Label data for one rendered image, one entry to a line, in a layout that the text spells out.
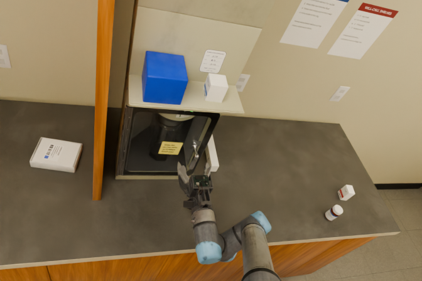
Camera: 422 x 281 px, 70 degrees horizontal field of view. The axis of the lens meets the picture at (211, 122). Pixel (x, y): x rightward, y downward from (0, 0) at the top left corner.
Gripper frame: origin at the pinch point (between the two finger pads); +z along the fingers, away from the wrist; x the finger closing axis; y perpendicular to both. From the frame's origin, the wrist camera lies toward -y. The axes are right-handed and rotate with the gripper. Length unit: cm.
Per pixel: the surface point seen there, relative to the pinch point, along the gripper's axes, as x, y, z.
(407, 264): -213, -114, -22
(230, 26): 3, 56, 6
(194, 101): 9.3, 36.5, -3.0
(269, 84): -48, 2, 49
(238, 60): -2.7, 45.7, 5.6
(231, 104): -1.7, 36.5, -3.0
